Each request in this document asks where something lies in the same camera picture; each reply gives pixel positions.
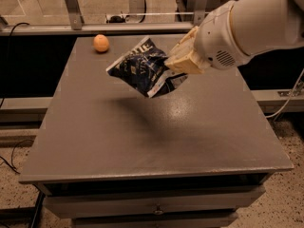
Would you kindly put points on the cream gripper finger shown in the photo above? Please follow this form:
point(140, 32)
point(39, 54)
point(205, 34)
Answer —
point(188, 40)
point(184, 60)

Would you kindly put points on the blue potato chip bag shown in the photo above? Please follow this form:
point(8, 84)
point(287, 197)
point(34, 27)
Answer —
point(143, 68)

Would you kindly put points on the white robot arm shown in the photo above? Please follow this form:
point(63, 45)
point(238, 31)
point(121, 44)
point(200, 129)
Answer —
point(234, 33)

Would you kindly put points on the white power strip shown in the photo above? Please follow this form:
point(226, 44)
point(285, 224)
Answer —
point(116, 18)

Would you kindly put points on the orange fruit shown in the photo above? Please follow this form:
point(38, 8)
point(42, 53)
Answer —
point(101, 43)

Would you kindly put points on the grey cabinet drawer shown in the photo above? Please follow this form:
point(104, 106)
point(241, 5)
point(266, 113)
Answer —
point(111, 205)

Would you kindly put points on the metal drawer knob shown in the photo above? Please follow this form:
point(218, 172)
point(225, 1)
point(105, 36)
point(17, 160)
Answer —
point(158, 211)

